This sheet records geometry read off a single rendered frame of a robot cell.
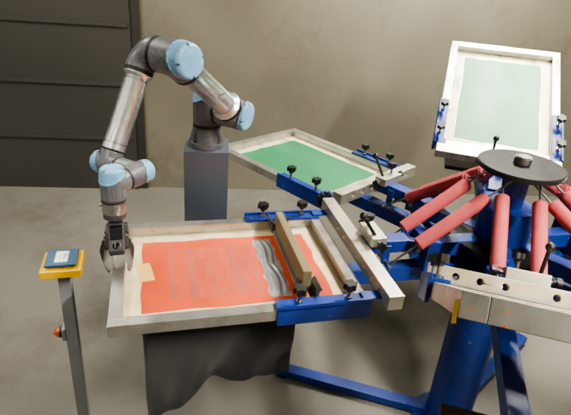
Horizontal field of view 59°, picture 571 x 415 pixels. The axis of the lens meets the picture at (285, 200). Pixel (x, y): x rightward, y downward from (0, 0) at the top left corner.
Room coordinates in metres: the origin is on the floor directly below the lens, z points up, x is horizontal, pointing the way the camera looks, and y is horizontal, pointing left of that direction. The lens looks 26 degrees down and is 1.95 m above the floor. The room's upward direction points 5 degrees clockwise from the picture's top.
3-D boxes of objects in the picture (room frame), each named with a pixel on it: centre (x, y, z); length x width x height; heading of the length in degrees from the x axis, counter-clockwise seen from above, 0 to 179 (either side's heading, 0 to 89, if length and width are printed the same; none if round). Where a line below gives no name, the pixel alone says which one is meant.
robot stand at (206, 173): (2.01, 0.35, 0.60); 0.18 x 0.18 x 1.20; 8
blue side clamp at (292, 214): (1.81, 0.01, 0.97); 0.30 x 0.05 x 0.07; 106
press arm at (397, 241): (1.63, -0.38, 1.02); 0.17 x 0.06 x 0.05; 106
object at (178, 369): (1.26, 0.16, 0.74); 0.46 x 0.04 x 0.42; 106
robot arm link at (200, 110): (2.00, 0.34, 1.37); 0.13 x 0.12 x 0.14; 62
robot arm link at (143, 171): (1.49, 0.50, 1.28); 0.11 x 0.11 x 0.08; 62
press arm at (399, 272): (1.59, -0.25, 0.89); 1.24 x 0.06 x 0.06; 106
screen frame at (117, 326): (1.47, 0.16, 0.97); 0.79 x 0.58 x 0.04; 106
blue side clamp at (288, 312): (1.27, -0.14, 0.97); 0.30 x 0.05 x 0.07; 106
